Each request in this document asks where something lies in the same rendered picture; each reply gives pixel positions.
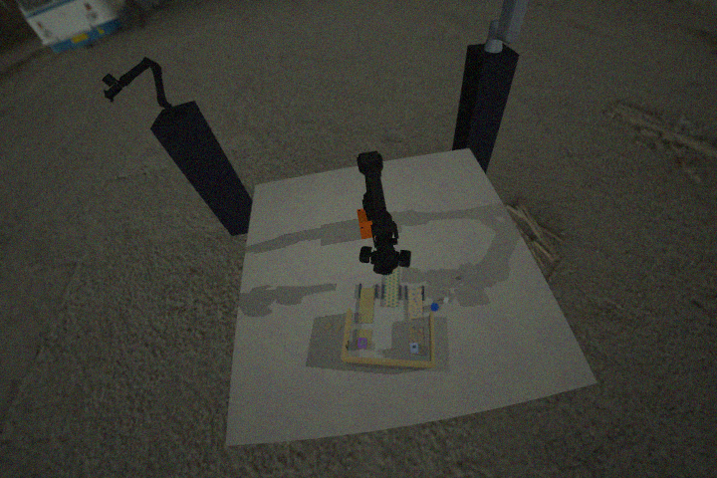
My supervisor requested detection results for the tan strip with teal dots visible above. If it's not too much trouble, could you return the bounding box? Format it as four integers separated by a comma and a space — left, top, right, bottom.
384, 265, 399, 307

